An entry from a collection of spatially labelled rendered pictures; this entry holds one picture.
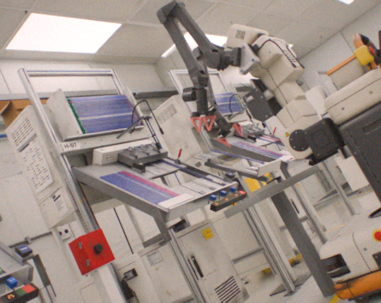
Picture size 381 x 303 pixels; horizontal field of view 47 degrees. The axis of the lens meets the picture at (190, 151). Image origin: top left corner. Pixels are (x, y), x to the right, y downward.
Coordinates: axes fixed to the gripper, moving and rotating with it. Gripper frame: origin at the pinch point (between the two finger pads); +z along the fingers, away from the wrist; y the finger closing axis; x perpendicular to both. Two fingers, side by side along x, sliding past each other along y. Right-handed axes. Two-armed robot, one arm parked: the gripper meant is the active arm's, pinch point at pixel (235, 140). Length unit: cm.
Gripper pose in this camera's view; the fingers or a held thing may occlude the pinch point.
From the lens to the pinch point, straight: 238.7
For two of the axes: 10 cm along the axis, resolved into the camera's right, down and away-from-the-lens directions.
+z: 5.3, 7.8, -3.3
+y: -6.4, 6.2, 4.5
